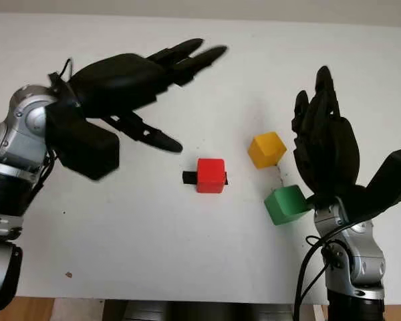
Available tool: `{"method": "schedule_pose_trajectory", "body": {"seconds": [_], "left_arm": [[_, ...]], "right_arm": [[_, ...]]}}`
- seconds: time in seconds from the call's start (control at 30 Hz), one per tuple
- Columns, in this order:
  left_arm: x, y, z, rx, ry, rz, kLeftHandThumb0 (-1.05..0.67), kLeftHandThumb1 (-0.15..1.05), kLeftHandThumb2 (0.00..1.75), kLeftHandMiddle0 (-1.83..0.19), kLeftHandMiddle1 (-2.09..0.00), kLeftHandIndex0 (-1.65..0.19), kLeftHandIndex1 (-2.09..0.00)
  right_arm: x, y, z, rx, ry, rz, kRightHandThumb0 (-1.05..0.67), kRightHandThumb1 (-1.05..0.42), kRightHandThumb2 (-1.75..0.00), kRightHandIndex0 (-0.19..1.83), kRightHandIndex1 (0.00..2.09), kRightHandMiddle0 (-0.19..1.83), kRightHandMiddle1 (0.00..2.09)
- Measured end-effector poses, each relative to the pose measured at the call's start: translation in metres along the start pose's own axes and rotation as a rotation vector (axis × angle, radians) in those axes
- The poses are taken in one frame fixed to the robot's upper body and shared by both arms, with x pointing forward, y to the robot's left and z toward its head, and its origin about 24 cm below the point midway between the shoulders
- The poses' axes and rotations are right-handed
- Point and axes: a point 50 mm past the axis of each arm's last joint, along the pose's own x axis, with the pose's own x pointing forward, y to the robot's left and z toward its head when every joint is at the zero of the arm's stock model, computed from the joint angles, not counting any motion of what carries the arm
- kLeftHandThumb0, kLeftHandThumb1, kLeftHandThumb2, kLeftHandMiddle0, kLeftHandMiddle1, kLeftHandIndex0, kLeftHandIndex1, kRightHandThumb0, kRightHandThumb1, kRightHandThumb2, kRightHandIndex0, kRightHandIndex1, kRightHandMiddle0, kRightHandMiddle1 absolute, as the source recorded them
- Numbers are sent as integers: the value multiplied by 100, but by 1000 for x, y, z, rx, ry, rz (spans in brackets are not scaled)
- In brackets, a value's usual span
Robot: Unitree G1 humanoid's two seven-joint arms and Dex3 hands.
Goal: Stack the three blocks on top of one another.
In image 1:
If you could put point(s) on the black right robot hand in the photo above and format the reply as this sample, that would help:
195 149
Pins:
334 150

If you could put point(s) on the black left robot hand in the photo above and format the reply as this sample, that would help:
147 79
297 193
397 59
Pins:
120 80

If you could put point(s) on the yellow wooden cube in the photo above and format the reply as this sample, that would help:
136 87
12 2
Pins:
265 148

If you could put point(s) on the green wooden cube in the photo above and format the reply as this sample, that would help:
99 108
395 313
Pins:
285 204

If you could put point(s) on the red wooden cube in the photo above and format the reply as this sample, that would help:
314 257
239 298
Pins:
210 175

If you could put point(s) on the black tape strip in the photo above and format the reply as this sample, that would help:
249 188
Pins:
188 178

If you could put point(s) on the dark grey robot torso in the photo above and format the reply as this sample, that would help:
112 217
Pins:
194 311

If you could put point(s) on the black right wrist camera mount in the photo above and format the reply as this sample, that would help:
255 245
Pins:
391 180

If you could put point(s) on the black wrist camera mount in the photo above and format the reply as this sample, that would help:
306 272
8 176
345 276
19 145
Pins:
391 180
87 150

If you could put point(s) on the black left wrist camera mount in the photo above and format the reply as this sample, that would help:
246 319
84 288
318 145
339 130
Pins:
87 150

